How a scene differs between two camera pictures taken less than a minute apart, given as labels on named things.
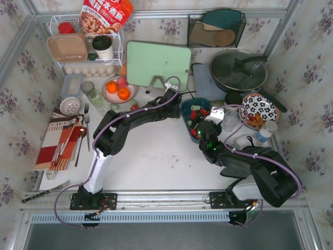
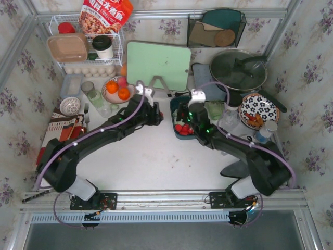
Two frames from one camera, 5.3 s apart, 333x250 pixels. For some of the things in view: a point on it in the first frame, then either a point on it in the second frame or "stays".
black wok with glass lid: [240, 71] stays
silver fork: [87, 120] stays
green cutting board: [144, 61] stays
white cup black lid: [103, 44] stays
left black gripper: [171, 97] -> [155, 113]
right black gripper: [199, 127] -> [182, 114]
